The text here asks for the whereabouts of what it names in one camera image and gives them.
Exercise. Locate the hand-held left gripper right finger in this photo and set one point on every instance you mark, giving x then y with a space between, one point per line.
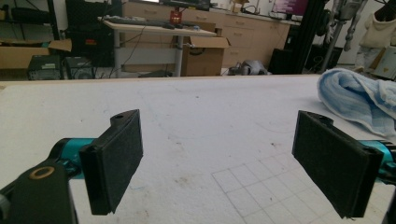
336 161

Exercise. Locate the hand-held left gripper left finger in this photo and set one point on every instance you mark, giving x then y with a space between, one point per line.
115 161

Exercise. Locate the light blue striped towel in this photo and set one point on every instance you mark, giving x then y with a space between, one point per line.
351 96

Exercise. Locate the white foam mat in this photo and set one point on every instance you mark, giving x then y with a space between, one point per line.
202 118

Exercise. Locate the black computer tower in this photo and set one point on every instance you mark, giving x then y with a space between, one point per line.
79 68
45 67

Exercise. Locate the grey headset device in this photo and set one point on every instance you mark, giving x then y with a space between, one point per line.
249 67

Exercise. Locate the black equipment case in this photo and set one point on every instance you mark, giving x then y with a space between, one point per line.
90 34

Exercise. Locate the black metal stand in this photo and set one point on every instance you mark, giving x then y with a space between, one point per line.
306 34

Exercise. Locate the open cardboard box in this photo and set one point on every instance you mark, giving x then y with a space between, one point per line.
202 59

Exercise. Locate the grey-legged desk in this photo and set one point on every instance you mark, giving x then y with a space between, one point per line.
149 30

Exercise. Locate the cream garment on stand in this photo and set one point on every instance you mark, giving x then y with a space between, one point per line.
378 31

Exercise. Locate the black keyboard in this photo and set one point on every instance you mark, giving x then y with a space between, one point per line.
137 21

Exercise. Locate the flat cardboard box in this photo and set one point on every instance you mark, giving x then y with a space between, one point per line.
18 57

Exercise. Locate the grey robot figure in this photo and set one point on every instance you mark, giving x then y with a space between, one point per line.
345 18

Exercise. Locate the wooden cabinet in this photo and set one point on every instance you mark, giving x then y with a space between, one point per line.
249 34

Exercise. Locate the small red device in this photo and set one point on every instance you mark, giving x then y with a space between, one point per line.
176 17

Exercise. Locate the monitor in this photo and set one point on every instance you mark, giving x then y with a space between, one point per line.
289 6

